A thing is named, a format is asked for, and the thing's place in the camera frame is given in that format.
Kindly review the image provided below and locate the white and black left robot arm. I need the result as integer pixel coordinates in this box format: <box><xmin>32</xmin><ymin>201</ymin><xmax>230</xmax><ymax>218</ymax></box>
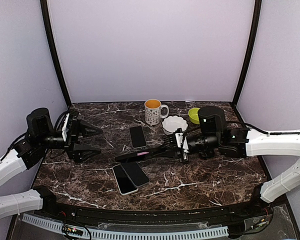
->
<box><xmin>0</xmin><ymin>107</ymin><xmax>103</xmax><ymax>220</ymax></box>

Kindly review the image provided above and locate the black phone grey case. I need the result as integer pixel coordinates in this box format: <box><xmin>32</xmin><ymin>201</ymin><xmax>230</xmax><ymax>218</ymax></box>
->
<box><xmin>120</xmin><ymin>162</ymin><xmax>150</xmax><ymax>188</ymax></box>

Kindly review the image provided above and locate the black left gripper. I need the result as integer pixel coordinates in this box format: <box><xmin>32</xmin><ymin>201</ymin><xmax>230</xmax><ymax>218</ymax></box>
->
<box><xmin>38</xmin><ymin>119</ymin><xmax>103</xmax><ymax>163</ymax></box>

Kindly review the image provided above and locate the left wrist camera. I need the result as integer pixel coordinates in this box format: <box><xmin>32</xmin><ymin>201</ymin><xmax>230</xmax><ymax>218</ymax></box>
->
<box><xmin>61</xmin><ymin>111</ymin><xmax>78</xmax><ymax>142</ymax></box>

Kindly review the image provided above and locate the black phone white case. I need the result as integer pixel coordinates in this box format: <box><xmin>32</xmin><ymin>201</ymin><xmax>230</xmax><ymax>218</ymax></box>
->
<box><xmin>112</xmin><ymin>164</ymin><xmax>139</xmax><ymax>196</ymax></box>

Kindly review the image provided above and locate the white scalloped ceramic dish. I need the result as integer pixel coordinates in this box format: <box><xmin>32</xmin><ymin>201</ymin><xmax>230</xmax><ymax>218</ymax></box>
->
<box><xmin>162</xmin><ymin>115</ymin><xmax>188</xmax><ymax>135</ymax></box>

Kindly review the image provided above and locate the black phone dark case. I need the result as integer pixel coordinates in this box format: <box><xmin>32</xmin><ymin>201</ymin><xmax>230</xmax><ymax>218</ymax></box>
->
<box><xmin>114</xmin><ymin>147</ymin><xmax>174</xmax><ymax>163</ymax></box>

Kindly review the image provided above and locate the black right frame post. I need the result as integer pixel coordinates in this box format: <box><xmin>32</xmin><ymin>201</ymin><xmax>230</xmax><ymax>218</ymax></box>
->
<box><xmin>231</xmin><ymin>0</ymin><xmax>262</xmax><ymax>108</ymax></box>

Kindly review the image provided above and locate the white spotted mug orange inside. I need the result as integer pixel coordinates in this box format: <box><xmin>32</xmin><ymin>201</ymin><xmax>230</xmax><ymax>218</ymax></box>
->
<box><xmin>144</xmin><ymin>99</ymin><xmax>170</xmax><ymax>126</ymax></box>

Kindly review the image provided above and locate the lime green bowl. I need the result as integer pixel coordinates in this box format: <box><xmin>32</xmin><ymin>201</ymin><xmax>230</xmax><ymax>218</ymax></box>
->
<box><xmin>188</xmin><ymin>107</ymin><xmax>200</xmax><ymax>125</ymax></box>

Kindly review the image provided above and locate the black left frame post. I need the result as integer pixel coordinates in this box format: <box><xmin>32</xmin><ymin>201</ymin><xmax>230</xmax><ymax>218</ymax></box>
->
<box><xmin>40</xmin><ymin>0</ymin><xmax>72</xmax><ymax>108</ymax></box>

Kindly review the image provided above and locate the black frame post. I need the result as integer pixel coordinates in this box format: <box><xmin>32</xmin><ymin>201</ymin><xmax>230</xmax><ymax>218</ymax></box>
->
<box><xmin>40</xmin><ymin>0</ymin><xmax>72</xmax><ymax>108</ymax></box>
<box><xmin>231</xmin><ymin>0</ymin><xmax>262</xmax><ymax>108</ymax></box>

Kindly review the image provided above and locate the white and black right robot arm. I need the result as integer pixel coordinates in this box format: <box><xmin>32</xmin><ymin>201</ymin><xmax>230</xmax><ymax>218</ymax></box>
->
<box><xmin>165</xmin><ymin>106</ymin><xmax>300</xmax><ymax>217</ymax></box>

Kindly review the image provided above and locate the white slotted cable duct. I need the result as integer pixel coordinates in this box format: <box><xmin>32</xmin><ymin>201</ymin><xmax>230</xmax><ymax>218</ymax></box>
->
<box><xmin>21</xmin><ymin>213</ymin><xmax>229</xmax><ymax>240</ymax></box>

